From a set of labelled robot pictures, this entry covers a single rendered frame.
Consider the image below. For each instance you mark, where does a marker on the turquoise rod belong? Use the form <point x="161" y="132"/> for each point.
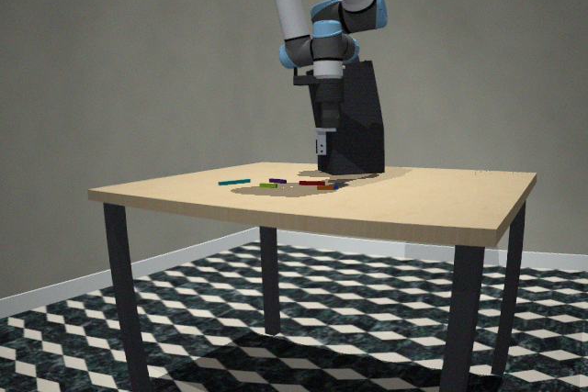
<point x="233" y="182"/>

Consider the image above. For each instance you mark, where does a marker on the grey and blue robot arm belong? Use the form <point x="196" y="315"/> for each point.
<point x="328" y="42"/>

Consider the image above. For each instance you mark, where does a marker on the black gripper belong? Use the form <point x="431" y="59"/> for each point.
<point x="329" y="92"/>

